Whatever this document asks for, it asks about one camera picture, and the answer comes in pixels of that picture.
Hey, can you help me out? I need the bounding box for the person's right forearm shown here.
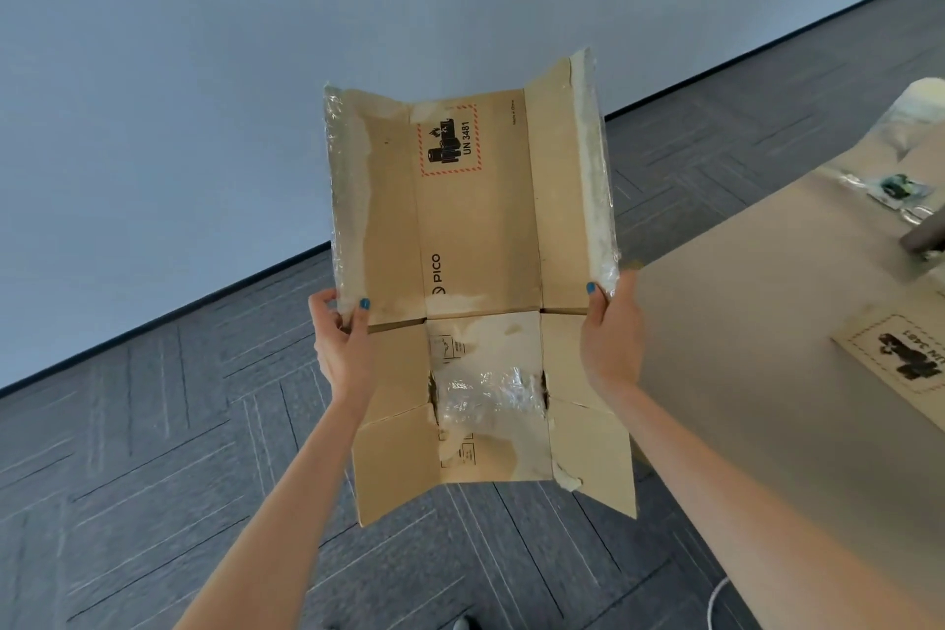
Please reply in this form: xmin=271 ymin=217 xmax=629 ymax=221
xmin=604 ymin=378 xmax=945 ymax=630

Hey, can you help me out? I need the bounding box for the grey metal bar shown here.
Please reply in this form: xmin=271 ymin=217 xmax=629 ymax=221
xmin=900 ymin=208 xmax=945 ymax=258

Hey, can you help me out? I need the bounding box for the person's right hand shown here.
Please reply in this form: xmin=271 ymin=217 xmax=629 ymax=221
xmin=579 ymin=270 xmax=648 ymax=402

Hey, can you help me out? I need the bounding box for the white floor cable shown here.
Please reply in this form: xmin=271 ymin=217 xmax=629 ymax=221
xmin=705 ymin=577 xmax=733 ymax=630

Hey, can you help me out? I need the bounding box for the person's left hand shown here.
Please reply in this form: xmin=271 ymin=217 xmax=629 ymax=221
xmin=307 ymin=287 xmax=379 ymax=416

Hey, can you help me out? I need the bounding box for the small clear plastic bag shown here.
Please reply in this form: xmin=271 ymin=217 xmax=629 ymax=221
xmin=867 ymin=171 xmax=935 ymax=207

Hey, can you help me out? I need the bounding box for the person's left forearm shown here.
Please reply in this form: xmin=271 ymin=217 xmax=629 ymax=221
xmin=173 ymin=389 xmax=378 ymax=630

